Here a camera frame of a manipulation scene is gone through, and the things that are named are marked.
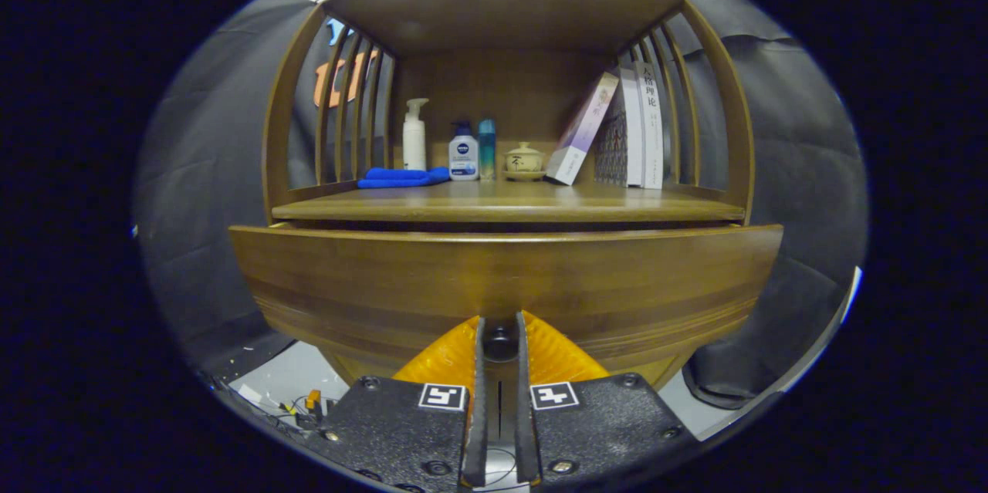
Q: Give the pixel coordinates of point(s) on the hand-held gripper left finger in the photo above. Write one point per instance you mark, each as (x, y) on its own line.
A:
(479, 431)

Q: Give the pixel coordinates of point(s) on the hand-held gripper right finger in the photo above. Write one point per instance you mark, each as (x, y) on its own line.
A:
(525, 439)

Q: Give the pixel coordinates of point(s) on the wooden drawer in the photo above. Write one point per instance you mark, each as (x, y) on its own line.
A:
(386, 285)

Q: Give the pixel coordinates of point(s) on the wooden countertop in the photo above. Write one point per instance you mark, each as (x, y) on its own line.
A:
(502, 204)

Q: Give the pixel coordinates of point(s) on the wooden cabinet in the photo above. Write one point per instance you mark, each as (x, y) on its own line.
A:
(502, 7)

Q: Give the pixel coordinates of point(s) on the small orange block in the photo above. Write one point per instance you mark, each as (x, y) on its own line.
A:
(312, 399)

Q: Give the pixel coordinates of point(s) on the blue folded cloth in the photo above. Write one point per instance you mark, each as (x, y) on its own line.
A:
(401, 177)

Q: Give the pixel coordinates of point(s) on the beige lidded tea cup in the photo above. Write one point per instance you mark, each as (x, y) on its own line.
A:
(524, 161)

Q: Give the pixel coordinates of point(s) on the white lotion bottle blue cap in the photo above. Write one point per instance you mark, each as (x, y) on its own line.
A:
(463, 157)

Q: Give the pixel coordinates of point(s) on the teal slim bottle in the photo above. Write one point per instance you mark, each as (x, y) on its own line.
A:
(487, 153)

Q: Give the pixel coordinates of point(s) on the white pump bottle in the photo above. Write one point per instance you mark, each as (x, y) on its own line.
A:
(414, 146)

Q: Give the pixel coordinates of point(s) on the dark patterned book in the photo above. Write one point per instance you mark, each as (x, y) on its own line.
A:
(611, 153)

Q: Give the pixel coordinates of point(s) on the purple white book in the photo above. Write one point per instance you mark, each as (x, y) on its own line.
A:
(579, 134)

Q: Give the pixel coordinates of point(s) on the white book black characters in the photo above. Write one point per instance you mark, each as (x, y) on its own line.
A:
(652, 146)

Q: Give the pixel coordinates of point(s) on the plain white book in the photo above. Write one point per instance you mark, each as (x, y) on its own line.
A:
(633, 138)

